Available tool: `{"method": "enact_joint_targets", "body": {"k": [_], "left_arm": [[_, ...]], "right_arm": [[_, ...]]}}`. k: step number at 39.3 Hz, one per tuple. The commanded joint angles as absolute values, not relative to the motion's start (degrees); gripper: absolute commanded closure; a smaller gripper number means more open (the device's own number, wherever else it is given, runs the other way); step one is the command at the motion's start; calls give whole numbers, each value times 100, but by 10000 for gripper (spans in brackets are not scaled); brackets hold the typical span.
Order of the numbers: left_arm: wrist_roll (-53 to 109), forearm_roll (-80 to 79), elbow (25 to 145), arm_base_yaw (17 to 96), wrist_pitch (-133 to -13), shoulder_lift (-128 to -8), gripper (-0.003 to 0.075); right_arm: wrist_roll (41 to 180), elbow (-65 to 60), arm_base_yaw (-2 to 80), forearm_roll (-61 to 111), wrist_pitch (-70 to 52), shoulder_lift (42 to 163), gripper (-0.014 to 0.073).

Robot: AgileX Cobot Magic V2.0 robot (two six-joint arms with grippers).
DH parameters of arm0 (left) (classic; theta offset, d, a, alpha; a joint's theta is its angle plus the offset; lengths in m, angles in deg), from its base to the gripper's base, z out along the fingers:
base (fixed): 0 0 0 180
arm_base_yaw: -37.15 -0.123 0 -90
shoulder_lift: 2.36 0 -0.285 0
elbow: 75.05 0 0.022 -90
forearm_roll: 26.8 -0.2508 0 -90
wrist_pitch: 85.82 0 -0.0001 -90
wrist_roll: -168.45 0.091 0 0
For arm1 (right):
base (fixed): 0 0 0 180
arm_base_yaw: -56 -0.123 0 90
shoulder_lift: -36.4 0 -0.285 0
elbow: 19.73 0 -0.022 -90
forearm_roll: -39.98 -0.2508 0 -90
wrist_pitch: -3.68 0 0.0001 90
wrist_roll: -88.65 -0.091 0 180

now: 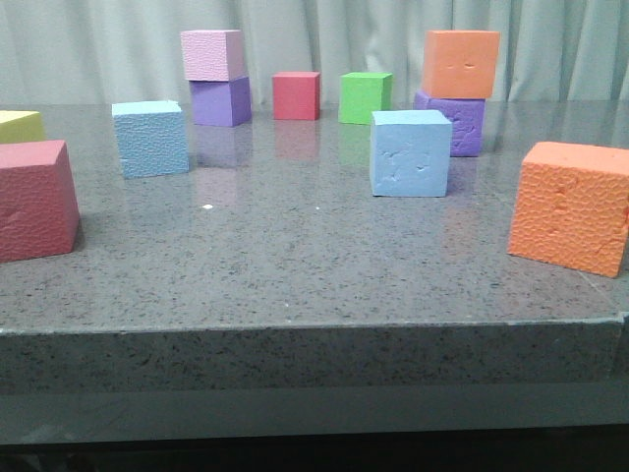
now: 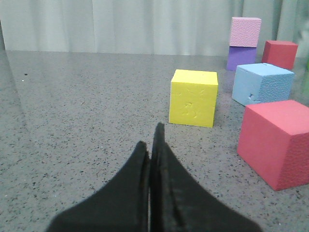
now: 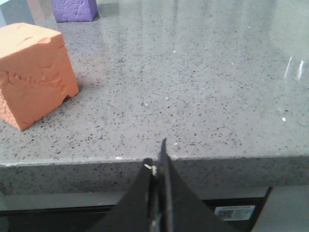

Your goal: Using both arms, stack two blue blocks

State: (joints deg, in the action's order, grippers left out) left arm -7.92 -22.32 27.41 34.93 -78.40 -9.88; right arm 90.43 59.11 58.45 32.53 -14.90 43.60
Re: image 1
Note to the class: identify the smooth light blue foam block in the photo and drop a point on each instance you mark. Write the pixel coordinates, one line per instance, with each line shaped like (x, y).
(410, 153)

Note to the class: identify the textured light blue foam block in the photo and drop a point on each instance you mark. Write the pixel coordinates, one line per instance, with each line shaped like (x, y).
(151, 138)

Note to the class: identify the small red foam block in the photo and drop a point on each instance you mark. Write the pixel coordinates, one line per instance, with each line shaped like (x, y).
(296, 95)

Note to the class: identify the green foam block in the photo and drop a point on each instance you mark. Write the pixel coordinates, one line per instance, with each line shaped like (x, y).
(362, 93)

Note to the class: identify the purple foam block under pink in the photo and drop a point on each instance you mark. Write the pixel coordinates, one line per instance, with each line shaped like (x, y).
(221, 104)

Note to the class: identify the purple foam block under orange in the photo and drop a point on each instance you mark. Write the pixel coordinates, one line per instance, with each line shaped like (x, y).
(467, 118)

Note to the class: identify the orange foam block on purple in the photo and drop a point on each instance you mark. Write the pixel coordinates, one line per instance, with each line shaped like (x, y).
(460, 63)

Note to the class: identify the large orange foam block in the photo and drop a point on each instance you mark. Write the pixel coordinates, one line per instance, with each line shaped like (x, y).
(572, 207)

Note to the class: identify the large red foam block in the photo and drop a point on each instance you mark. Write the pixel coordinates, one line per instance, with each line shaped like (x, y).
(39, 209)

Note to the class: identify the yellow foam block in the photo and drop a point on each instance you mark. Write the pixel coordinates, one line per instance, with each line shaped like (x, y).
(21, 126)

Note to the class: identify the grey curtain backdrop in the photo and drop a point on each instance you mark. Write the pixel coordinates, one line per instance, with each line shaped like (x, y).
(97, 52)

